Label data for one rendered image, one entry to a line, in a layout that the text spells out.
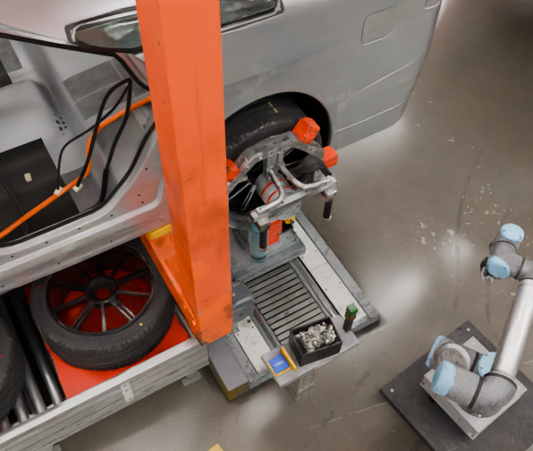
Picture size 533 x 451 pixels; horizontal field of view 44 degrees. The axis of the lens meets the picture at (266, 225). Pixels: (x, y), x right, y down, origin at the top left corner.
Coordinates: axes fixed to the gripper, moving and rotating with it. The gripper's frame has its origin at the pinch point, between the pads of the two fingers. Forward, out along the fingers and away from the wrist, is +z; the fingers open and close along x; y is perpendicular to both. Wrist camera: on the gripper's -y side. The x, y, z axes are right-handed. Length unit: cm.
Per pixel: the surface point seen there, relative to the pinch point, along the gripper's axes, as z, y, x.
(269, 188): -14, -16, -100
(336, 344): 21, 36, -59
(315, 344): 22, 38, -68
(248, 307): 41, 15, -103
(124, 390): 47, 67, -149
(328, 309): 69, -8, -63
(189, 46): -139, 45, -113
